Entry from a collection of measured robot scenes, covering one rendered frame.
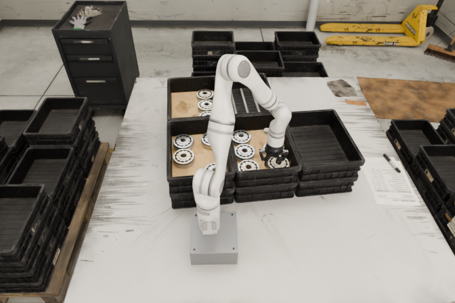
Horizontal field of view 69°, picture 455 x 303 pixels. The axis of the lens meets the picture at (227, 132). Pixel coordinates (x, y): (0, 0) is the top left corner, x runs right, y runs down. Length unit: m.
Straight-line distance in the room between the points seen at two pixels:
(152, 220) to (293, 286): 0.68
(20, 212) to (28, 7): 3.71
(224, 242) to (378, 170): 0.96
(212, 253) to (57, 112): 1.75
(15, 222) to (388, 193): 1.93
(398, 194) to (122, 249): 1.34
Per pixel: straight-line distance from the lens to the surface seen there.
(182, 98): 2.04
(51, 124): 2.64
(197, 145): 1.72
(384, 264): 1.63
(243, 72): 1.13
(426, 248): 1.76
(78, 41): 2.93
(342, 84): 2.54
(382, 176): 1.94
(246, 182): 1.53
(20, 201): 2.21
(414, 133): 3.05
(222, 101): 1.16
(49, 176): 2.43
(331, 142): 1.84
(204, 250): 1.40
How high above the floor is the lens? 2.03
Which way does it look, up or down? 42 degrees down
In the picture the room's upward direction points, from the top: 1 degrees clockwise
